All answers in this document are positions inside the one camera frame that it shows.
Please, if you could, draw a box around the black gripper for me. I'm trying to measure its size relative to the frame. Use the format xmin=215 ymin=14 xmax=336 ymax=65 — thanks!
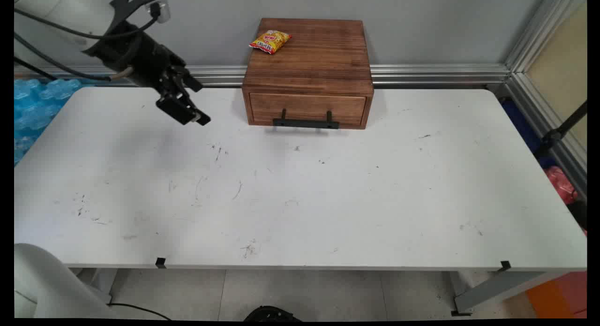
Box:
xmin=83 ymin=21 xmax=211 ymax=126

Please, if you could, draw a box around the wooden drawer with black handle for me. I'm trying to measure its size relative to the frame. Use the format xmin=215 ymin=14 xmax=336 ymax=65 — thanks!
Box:
xmin=248 ymin=92 xmax=368 ymax=130

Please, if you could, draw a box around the white robot base link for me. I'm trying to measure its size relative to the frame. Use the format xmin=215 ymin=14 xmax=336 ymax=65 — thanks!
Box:
xmin=14 ymin=243 xmax=115 ymax=319

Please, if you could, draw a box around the yellow red snack packet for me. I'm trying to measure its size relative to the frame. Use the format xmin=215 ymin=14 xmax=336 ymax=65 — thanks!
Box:
xmin=248 ymin=30 xmax=292 ymax=55

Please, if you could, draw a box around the brown wooden drawer cabinet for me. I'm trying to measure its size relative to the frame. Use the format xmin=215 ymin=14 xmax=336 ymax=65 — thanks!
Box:
xmin=242 ymin=18 xmax=375 ymax=129

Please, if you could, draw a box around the blue bubble wrap sheet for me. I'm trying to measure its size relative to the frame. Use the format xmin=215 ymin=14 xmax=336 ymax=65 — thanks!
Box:
xmin=14 ymin=78 xmax=83 ymax=166

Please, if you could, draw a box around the white table leg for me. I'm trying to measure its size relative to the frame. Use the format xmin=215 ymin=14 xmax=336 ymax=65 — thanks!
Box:
xmin=70 ymin=268 xmax=119 ymax=304

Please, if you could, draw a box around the black round floor object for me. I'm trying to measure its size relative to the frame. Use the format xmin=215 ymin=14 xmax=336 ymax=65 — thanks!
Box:
xmin=243 ymin=305 xmax=303 ymax=322

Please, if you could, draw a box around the dark blue bag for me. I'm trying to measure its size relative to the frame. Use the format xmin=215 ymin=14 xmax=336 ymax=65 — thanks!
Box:
xmin=501 ymin=98 xmax=557 ymax=169

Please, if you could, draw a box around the grey table leg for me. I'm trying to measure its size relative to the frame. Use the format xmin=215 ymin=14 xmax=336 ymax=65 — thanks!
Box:
xmin=449 ymin=271 xmax=571 ymax=317

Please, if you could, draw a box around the black tripod leg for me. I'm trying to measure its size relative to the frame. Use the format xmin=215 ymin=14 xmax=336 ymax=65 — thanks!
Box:
xmin=533 ymin=100 xmax=587 ymax=159

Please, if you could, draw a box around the red plastic bag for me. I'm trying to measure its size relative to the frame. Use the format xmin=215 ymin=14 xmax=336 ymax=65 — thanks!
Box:
xmin=543 ymin=165 xmax=580 ymax=205

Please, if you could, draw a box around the orange box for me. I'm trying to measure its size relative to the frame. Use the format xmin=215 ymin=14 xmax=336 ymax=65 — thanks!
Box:
xmin=525 ymin=271 xmax=587 ymax=319

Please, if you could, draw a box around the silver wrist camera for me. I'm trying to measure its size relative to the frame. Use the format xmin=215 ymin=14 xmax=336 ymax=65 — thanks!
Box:
xmin=145 ymin=0 xmax=171 ymax=24

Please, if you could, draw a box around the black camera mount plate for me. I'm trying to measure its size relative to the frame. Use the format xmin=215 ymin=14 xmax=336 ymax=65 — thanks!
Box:
xmin=109 ymin=0 xmax=158 ymax=13

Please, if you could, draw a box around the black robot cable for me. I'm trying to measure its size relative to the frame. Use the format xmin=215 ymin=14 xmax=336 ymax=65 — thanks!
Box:
xmin=14 ymin=7 xmax=161 ymax=40
xmin=14 ymin=32 xmax=135 ymax=82

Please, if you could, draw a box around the thin black background cable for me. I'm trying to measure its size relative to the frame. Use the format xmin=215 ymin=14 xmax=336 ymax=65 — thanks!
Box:
xmin=14 ymin=57 xmax=58 ymax=81

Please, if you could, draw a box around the black floor cable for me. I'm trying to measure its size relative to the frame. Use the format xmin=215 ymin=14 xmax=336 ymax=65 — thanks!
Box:
xmin=107 ymin=302 xmax=173 ymax=321

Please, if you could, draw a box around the horizontal aluminium frame rail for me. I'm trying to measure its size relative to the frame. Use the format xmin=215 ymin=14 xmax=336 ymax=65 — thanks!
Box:
xmin=14 ymin=63 xmax=512 ymax=89

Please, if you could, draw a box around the aluminium corner frame post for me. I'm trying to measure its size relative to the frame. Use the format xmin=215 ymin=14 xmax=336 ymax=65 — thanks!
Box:
xmin=497 ymin=0 xmax=587 ymax=197

